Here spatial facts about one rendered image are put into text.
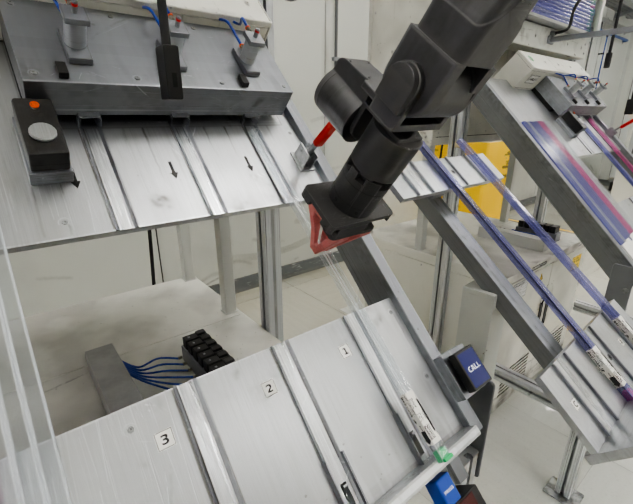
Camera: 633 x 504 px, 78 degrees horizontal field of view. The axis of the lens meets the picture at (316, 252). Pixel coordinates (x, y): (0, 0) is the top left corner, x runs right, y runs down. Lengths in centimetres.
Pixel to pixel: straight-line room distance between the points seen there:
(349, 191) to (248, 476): 30
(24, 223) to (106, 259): 180
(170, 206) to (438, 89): 32
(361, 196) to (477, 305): 40
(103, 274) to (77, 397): 148
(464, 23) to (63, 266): 210
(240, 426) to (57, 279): 191
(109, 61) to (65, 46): 4
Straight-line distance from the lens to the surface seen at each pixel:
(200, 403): 42
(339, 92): 44
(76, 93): 54
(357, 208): 44
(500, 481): 155
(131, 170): 53
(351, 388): 49
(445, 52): 36
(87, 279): 229
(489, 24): 35
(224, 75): 61
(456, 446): 54
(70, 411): 84
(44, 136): 49
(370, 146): 40
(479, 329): 77
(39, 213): 49
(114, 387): 78
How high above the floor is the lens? 110
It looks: 19 degrees down
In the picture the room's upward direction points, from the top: straight up
